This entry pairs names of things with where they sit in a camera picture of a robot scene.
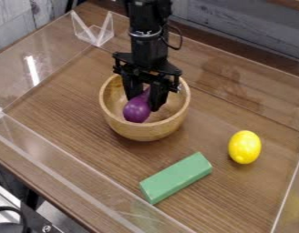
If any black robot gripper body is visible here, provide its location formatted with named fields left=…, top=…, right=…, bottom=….
left=114, top=28, right=183, bottom=92

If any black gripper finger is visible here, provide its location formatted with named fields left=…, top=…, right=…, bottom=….
left=122, top=74, right=143, bottom=99
left=149, top=79, right=170, bottom=112

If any purple toy eggplant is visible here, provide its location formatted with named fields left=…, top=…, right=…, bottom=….
left=123, top=89, right=151, bottom=123

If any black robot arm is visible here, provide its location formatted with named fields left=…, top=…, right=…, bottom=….
left=114, top=0, right=183, bottom=112

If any brown wooden bowl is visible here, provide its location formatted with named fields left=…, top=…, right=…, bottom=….
left=99, top=75, right=191, bottom=142

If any yellow toy lemon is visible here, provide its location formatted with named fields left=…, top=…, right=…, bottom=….
left=227, top=130, right=262, bottom=165

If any green rectangular block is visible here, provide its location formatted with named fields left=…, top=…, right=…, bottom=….
left=141, top=152, right=213, bottom=205

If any clear acrylic front barrier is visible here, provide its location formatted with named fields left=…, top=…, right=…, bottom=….
left=0, top=113, right=197, bottom=233

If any clear acrylic corner bracket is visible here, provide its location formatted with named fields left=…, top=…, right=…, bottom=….
left=71, top=10, right=115, bottom=47

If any black metal bracket with bolt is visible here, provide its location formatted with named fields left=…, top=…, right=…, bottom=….
left=20, top=203, right=64, bottom=233

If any black cable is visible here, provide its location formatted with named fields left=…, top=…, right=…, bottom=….
left=0, top=206, right=28, bottom=233

